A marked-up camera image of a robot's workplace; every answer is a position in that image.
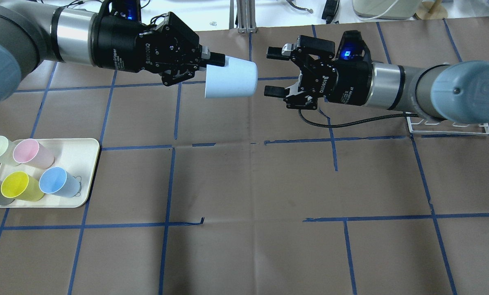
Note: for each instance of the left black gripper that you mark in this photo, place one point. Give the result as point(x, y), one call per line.
point(119, 47)

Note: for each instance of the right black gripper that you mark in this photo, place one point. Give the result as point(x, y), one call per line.
point(349, 85)

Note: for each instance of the pale blue cup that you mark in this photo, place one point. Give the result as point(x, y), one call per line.
point(237, 78)

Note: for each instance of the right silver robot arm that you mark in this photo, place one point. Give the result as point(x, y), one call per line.
point(458, 93)

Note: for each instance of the blue cup on tray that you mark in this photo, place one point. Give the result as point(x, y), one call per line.
point(57, 181)

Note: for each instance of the pink cup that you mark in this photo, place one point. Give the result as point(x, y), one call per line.
point(32, 153)

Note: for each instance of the yellow cup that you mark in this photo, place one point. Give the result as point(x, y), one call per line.
point(21, 186)

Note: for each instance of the cream plastic tray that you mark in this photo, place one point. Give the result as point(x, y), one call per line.
point(78, 156)

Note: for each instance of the aluminium frame post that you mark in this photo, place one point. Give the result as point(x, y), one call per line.
point(246, 16)

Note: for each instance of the white wire cup rack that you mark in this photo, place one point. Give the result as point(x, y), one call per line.
point(446, 127)

